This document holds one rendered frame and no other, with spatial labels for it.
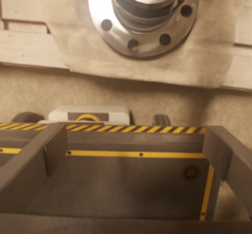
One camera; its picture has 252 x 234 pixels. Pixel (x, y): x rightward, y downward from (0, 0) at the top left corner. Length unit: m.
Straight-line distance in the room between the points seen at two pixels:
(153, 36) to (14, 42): 0.39
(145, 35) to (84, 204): 0.45
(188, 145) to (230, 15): 0.32
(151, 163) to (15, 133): 0.31
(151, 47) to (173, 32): 0.06
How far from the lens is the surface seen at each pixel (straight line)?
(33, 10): 0.61
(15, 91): 0.83
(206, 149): 0.17
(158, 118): 0.61
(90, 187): 0.48
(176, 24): 0.50
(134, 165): 0.43
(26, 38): 0.61
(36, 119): 0.76
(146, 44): 0.48
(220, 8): 0.57
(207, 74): 0.55
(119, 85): 0.69
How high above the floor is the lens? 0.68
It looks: 72 degrees down
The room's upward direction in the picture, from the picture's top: 174 degrees counter-clockwise
